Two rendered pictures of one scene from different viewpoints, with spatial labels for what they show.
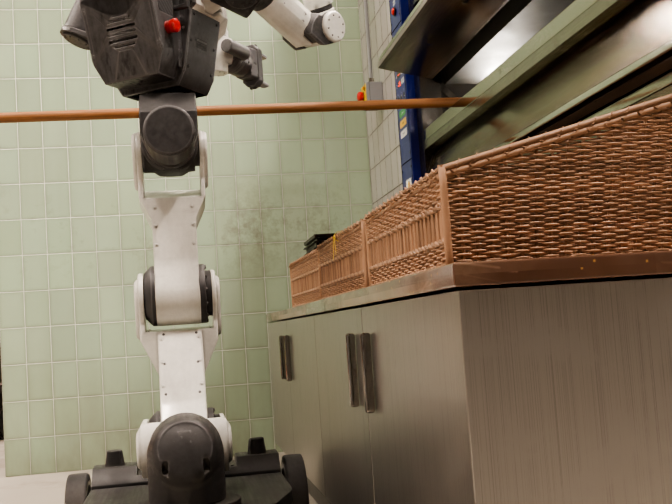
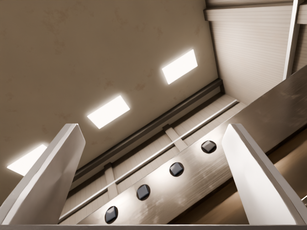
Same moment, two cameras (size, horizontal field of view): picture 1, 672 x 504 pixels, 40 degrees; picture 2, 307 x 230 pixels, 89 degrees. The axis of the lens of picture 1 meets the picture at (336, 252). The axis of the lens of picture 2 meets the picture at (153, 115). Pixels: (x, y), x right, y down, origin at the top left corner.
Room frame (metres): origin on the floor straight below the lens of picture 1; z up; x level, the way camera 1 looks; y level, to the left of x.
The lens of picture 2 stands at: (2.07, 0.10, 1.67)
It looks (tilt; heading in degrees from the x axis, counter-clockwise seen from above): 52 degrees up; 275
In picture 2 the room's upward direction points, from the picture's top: 38 degrees counter-clockwise
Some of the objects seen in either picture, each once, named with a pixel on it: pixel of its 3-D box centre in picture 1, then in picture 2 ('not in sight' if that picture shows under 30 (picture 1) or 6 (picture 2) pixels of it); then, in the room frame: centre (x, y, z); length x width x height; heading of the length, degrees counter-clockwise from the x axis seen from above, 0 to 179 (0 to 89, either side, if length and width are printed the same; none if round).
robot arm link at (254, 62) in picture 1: (242, 62); not in sight; (2.50, 0.23, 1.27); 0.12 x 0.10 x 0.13; 155
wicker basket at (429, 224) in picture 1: (525, 197); not in sight; (1.60, -0.34, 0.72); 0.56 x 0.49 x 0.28; 10
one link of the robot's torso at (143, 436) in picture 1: (184, 443); not in sight; (2.05, 0.36, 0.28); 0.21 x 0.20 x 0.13; 10
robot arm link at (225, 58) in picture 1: (224, 55); not in sight; (2.39, 0.26, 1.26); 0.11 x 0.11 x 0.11; 65
